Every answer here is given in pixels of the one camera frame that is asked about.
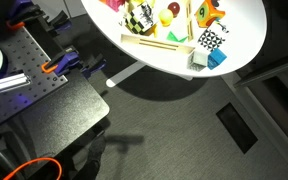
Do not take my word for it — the black zebra letter plush cube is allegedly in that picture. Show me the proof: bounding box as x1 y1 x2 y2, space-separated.
125 1 159 36

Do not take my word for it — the white grey block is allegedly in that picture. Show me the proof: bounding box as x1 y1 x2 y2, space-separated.
185 49 209 73

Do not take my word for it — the green block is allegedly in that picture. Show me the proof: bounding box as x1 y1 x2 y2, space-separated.
166 30 189 44

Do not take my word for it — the blue block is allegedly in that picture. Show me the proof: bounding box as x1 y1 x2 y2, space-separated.
206 47 228 71

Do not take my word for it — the black white triangle plush cube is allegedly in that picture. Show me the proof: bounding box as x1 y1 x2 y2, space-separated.
197 22 231 52

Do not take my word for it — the pink block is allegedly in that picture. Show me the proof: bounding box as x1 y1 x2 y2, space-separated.
105 0 127 13

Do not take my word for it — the orange number nine plush cube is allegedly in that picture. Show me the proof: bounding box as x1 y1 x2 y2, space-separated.
194 0 227 29

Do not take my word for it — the wooden slatted tray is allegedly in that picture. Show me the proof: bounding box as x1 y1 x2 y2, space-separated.
119 0 197 57

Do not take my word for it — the dark purple spring clamp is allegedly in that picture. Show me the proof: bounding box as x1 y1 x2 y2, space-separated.
80 52 108 80

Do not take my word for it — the toy orange fruit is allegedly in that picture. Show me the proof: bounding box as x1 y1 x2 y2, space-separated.
157 8 174 27

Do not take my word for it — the black robot stand top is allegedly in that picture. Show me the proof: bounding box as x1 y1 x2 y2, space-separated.
0 68 111 168

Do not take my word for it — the dark red toy plum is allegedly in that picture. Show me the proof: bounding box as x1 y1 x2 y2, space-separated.
167 1 182 19

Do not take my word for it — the black floor outlet cover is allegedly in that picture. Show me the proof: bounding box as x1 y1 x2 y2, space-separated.
215 102 259 155

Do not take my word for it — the black spring clamp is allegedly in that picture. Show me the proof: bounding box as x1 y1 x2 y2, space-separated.
46 9 74 30

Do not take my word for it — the perforated metal breadboard plate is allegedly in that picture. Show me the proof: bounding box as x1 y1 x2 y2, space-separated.
0 26 69 133

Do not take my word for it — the aluminium extrusion bar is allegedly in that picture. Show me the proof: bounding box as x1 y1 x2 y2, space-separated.
0 72 32 98

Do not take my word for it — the white table pedestal base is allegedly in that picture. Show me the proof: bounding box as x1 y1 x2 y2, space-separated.
105 60 195 89

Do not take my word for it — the purple clamp with orange handle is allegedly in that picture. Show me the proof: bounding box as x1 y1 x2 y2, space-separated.
5 0 46 32
40 49 82 78

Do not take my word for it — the orange cable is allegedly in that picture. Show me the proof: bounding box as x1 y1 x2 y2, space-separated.
2 156 64 180

